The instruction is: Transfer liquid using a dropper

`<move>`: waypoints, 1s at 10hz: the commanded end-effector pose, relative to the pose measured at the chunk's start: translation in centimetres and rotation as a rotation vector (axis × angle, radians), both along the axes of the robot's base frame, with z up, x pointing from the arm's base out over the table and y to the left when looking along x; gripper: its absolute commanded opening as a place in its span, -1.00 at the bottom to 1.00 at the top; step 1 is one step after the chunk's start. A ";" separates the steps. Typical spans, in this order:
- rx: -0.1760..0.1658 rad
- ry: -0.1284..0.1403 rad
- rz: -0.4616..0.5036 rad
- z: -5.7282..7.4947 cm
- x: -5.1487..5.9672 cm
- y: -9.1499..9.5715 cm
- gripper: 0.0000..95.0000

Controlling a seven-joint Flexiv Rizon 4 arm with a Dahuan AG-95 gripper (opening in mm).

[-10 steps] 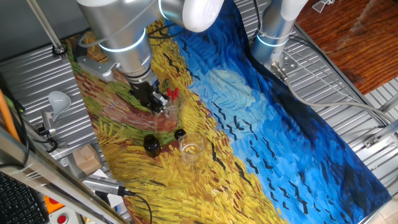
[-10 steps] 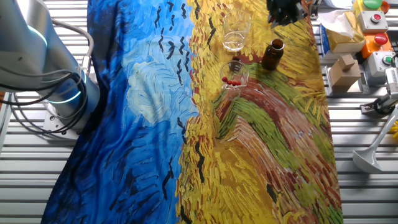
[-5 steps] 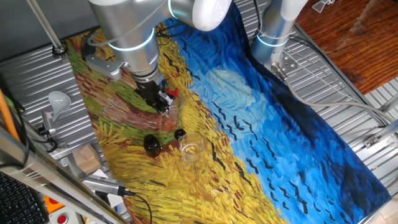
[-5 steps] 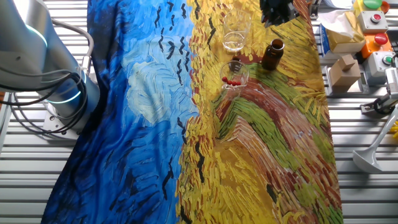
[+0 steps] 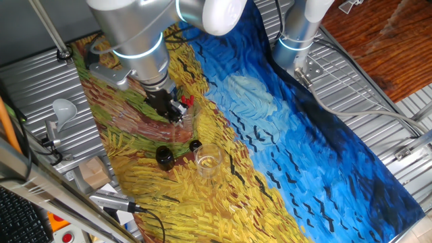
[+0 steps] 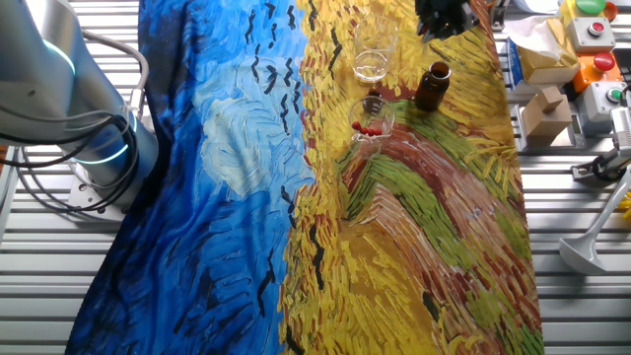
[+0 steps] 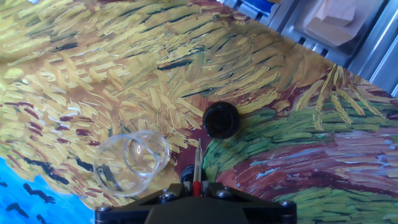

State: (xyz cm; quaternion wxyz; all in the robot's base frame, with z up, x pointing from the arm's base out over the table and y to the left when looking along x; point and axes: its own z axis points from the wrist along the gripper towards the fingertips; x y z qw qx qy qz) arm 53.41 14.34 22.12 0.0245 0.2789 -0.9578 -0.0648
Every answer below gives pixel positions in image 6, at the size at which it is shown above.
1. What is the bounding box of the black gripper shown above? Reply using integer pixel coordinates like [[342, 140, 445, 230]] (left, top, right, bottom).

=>
[[414, 0, 481, 44]]

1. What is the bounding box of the amber glass bottle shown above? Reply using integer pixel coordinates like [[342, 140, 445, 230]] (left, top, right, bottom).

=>
[[413, 60, 453, 113]]

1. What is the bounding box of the clear glass beaker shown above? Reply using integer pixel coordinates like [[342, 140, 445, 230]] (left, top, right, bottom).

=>
[[352, 13, 399, 84], [347, 95, 396, 160]]

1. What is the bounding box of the white paper sheet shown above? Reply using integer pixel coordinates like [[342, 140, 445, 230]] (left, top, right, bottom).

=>
[[512, 0, 561, 15]]

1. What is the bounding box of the yellow blue tissue pack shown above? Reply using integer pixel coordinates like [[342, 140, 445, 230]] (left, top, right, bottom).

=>
[[505, 14, 582, 95]]

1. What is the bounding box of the small wooden block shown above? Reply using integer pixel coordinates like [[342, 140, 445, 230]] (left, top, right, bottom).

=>
[[534, 86, 564, 113]]

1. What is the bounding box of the large wooden block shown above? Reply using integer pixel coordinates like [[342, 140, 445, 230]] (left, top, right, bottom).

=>
[[521, 96, 574, 148]]

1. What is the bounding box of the yellow box green button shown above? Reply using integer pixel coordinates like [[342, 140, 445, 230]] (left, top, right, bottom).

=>
[[561, 0, 619, 24]]

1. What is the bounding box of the grey box red button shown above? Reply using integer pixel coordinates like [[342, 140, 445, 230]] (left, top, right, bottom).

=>
[[566, 17, 617, 54]]

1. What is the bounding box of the orange box red button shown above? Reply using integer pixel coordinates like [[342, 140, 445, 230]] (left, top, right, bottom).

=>
[[571, 51, 624, 94]]

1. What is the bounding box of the grey box green button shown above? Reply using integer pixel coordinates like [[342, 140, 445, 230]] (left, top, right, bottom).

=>
[[575, 81, 628, 124]]

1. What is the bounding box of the white plastic ladle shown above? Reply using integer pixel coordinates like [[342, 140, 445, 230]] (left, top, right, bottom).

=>
[[559, 167, 631, 276]]

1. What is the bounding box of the painted wheatfield tablecloth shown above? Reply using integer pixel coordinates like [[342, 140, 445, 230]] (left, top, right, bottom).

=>
[[63, 0, 546, 355]]

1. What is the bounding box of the silver depth camera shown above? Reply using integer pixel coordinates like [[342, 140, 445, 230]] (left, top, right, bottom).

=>
[[609, 106, 631, 159]]

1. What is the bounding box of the metal camera clamp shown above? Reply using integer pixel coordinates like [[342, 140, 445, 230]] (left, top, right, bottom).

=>
[[570, 147, 631, 184]]

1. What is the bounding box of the grey cable with connector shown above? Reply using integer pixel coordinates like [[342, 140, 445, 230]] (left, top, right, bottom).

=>
[[81, 29, 151, 122]]

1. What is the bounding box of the black cable bundle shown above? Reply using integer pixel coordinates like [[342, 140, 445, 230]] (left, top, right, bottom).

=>
[[0, 111, 141, 214]]

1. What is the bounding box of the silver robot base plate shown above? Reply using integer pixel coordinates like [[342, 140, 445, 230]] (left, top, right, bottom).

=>
[[66, 172, 130, 224]]

